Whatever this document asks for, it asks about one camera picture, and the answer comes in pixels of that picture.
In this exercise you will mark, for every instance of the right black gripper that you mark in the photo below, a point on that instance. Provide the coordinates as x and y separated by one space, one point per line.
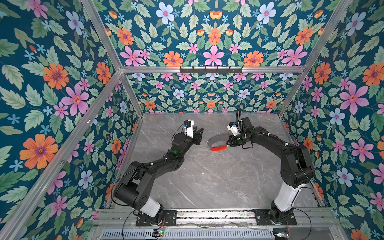
234 139

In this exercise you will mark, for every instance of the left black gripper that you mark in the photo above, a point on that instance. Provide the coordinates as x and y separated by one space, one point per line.
195 137

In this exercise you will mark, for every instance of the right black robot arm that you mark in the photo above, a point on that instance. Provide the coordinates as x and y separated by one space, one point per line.
296 168

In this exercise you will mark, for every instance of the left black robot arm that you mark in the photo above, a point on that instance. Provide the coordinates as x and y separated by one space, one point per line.
135 186

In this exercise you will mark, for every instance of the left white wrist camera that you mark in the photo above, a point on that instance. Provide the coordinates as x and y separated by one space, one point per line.
188 128

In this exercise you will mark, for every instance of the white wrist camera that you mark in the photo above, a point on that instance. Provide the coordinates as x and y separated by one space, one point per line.
188 128
232 127

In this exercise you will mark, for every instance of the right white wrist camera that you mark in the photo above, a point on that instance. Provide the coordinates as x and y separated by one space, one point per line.
232 127

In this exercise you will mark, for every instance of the black wall hook rack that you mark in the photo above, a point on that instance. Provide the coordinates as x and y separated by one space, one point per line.
211 70

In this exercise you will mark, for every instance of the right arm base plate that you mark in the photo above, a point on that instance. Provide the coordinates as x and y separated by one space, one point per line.
267 217

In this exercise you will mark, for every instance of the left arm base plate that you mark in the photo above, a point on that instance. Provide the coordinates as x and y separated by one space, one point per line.
163 218

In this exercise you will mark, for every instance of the white slotted cable duct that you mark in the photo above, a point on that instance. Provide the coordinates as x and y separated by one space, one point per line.
188 234

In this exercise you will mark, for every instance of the aluminium mounting rail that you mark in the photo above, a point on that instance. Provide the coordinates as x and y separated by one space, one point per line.
242 218

